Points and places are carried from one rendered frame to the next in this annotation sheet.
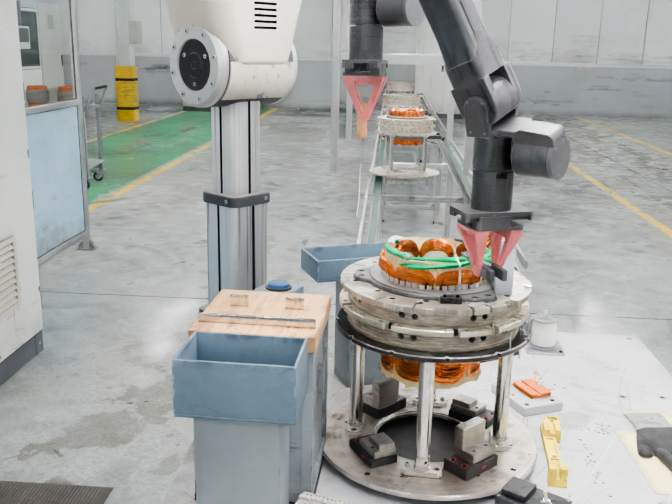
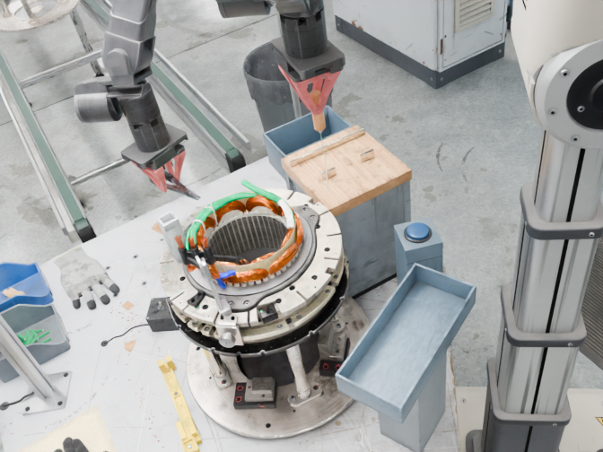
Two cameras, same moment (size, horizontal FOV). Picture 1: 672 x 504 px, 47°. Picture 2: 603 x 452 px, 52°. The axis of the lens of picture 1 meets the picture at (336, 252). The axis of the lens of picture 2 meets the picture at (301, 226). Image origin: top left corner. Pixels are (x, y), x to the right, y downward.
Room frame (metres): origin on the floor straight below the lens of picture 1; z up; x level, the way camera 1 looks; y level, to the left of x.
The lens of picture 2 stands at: (1.97, -0.43, 1.84)
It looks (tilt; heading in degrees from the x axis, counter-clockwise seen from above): 43 degrees down; 153
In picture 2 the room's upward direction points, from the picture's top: 12 degrees counter-clockwise
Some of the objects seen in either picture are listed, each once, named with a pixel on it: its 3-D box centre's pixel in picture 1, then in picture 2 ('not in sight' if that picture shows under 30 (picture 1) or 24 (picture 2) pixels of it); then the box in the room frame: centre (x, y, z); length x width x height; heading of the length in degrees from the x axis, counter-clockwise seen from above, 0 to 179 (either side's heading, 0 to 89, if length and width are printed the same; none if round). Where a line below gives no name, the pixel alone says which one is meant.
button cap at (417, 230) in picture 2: (278, 284); (417, 230); (1.37, 0.11, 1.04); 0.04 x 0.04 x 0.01
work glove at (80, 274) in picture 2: not in sight; (84, 274); (0.74, -0.42, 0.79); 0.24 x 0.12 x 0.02; 176
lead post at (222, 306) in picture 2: not in sight; (215, 286); (1.34, -0.27, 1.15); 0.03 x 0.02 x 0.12; 170
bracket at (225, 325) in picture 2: not in sight; (231, 330); (1.36, -0.28, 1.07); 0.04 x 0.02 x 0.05; 46
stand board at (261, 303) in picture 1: (264, 318); (344, 169); (1.14, 0.11, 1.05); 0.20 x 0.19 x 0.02; 174
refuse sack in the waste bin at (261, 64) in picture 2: not in sight; (292, 92); (-0.15, 0.73, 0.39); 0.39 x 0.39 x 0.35
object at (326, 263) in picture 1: (363, 315); (411, 379); (1.53, -0.06, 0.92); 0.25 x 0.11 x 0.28; 110
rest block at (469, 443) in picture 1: (475, 439); not in sight; (1.15, -0.24, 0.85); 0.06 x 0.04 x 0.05; 130
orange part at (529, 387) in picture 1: (532, 388); not in sight; (1.45, -0.41, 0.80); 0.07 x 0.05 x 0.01; 21
